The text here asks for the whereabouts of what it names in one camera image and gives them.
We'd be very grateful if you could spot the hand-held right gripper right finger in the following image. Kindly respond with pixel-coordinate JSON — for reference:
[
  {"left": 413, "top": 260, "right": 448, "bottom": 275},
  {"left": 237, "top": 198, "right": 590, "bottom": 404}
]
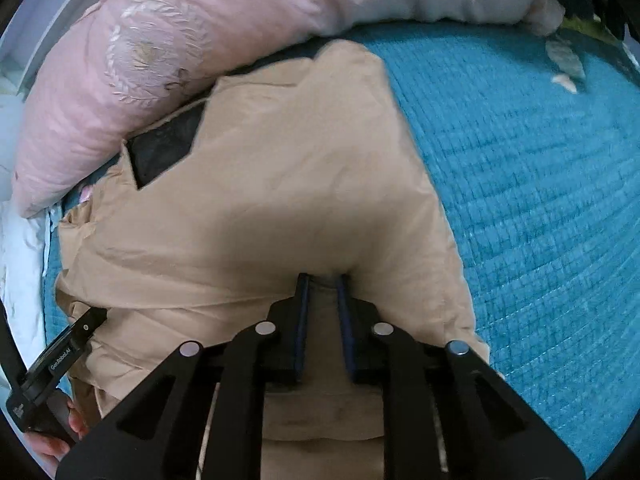
[{"left": 339, "top": 275, "right": 586, "bottom": 480}]

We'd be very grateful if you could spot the teal candy print blanket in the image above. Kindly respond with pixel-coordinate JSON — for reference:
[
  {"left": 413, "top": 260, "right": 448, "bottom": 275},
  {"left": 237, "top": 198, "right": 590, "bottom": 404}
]
[{"left": 40, "top": 20, "right": 640, "bottom": 480}]

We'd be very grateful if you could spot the person's left hand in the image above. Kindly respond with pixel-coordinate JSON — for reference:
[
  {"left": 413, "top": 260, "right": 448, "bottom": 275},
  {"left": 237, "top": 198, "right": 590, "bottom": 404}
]
[{"left": 25, "top": 399, "right": 92, "bottom": 467}]

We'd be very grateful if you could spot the yellow-green cloth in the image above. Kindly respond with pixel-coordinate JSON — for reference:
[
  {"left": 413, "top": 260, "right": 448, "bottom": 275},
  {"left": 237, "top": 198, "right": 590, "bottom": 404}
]
[{"left": 562, "top": 16, "right": 623, "bottom": 46}]

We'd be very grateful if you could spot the pink embroidered quilt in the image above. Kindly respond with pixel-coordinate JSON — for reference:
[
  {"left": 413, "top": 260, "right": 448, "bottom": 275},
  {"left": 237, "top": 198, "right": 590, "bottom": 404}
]
[{"left": 10, "top": 0, "right": 566, "bottom": 218}]

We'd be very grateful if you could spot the white bed sheet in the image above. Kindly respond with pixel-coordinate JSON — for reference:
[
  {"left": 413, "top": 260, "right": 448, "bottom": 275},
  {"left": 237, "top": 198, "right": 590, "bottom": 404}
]
[{"left": 0, "top": 95, "right": 56, "bottom": 361}]

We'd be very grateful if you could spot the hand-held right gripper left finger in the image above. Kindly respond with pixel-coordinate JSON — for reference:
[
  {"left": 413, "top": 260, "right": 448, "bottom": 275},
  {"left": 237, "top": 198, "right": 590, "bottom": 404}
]
[{"left": 55, "top": 273, "right": 311, "bottom": 480}]

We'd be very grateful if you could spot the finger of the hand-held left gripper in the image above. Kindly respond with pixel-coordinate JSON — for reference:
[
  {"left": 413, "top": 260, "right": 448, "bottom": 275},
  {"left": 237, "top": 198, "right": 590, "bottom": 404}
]
[{"left": 71, "top": 307, "right": 108, "bottom": 347}]

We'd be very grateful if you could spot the beige coat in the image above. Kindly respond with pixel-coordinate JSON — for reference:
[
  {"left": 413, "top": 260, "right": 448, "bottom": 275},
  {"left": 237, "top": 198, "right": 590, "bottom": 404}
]
[{"left": 52, "top": 40, "right": 506, "bottom": 480}]

